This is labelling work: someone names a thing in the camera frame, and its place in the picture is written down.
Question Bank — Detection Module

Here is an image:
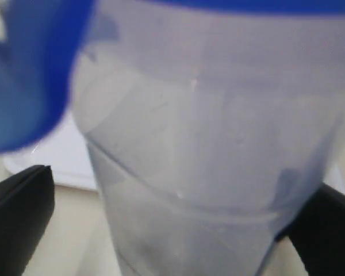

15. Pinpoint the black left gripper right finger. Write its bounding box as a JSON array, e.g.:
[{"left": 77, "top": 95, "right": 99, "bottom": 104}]
[{"left": 287, "top": 184, "right": 345, "bottom": 276}]

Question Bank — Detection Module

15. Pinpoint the blue plastic lid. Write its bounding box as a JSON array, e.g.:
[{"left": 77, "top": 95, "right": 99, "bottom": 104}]
[{"left": 0, "top": 1, "right": 345, "bottom": 153}]

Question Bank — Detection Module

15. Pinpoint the white plastic tray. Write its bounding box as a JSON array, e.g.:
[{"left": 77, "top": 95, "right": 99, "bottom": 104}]
[{"left": 3, "top": 112, "right": 97, "bottom": 191}]

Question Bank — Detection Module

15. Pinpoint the clear plastic container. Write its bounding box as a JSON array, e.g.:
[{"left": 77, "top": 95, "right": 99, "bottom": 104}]
[{"left": 73, "top": 1, "right": 345, "bottom": 275}]

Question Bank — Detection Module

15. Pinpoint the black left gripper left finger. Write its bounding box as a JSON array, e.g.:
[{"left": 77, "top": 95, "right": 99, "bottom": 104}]
[{"left": 0, "top": 165, "right": 55, "bottom": 275}]

